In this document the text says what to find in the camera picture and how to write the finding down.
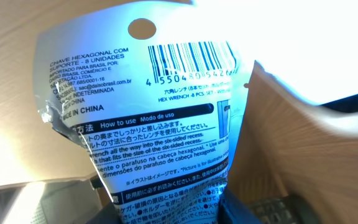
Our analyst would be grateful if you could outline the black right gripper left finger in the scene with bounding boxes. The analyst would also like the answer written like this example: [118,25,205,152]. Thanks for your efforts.
[86,203,120,224]

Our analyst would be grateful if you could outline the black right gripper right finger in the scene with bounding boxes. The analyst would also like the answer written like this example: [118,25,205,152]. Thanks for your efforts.
[219,189,319,224]

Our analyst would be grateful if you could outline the white barcode scanner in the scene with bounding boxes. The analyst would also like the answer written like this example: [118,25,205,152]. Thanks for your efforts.
[196,0,358,105]

